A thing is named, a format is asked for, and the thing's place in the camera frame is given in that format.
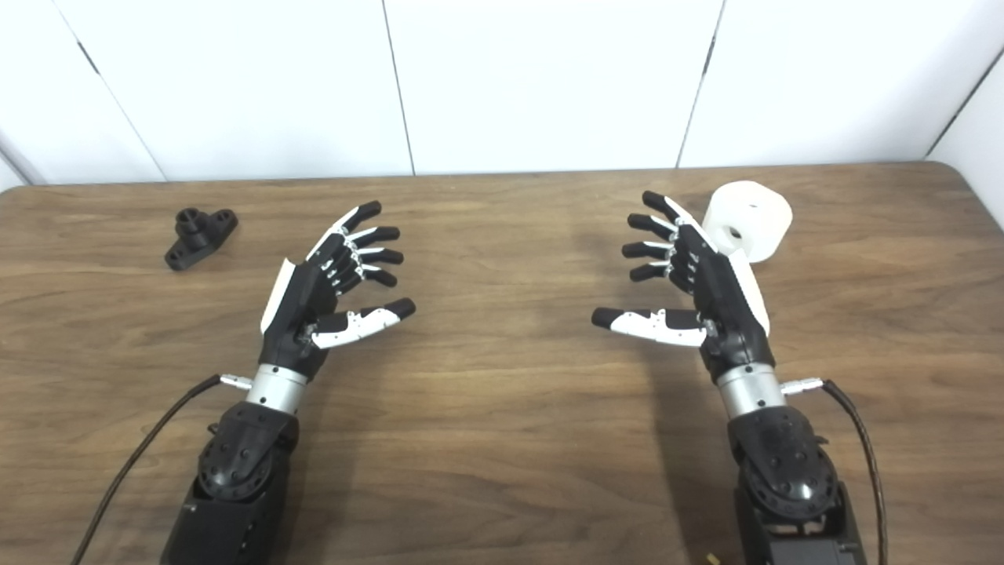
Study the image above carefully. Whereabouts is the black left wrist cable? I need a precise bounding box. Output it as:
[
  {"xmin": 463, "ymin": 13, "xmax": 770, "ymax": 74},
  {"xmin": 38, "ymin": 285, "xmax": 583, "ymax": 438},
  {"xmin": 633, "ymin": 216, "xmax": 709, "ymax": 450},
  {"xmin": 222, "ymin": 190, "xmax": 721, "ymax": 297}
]
[{"xmin": 71, "ymin": 374, "xmax": 254, "ymax": 565}]

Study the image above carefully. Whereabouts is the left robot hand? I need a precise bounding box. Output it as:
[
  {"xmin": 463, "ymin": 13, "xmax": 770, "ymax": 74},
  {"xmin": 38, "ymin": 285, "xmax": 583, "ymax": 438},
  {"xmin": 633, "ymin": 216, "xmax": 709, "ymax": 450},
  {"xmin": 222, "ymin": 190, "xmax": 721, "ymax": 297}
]
[{"xmin": 259, "ymin": 200, "xmax": 417, "ymax": 383}]

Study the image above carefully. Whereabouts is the round white piece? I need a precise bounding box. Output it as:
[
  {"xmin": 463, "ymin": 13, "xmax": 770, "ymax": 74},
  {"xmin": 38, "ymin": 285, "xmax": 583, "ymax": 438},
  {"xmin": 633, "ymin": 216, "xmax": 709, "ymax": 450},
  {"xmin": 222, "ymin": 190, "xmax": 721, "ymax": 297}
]
[{"xmin": 702, "ymin": 180, "xmax": 793, "ymax": 264}]

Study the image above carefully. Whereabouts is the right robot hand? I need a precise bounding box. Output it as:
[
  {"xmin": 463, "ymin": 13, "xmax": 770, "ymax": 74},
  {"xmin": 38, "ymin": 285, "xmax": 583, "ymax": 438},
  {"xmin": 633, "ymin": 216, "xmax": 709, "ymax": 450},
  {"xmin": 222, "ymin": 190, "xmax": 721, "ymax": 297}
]
[{"xmin": 591, "ymin": 190, "xmax": 777, "ymax": 385}]

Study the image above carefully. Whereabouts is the black flanged holder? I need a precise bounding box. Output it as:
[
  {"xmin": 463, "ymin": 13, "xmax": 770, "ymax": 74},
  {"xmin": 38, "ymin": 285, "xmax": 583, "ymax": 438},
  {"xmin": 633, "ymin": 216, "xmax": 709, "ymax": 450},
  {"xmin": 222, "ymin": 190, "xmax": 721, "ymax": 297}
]
[{"xmin": 164, "ymin": 207, "xmax": 239, "ymax": 272}]

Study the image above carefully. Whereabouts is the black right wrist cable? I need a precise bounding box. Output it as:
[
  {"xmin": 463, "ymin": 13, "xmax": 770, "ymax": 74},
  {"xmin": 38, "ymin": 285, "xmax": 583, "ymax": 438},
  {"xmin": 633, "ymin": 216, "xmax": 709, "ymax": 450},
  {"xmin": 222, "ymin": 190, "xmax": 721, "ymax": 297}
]
[{"xmin": 780, "ymin": 377, "xmax": 889, "ymax": 565}]

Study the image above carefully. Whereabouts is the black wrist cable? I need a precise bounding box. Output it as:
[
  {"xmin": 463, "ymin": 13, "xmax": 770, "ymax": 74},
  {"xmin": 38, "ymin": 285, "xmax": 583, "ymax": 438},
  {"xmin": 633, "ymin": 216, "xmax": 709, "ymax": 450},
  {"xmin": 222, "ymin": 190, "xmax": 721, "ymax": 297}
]
[
  {"xmin": 71, "ymin": 374, "xmax": 254, "ymax": 565},
  {"xmin": 780, "ymin": 377, "xmax": 889, "ymax": 565}
]

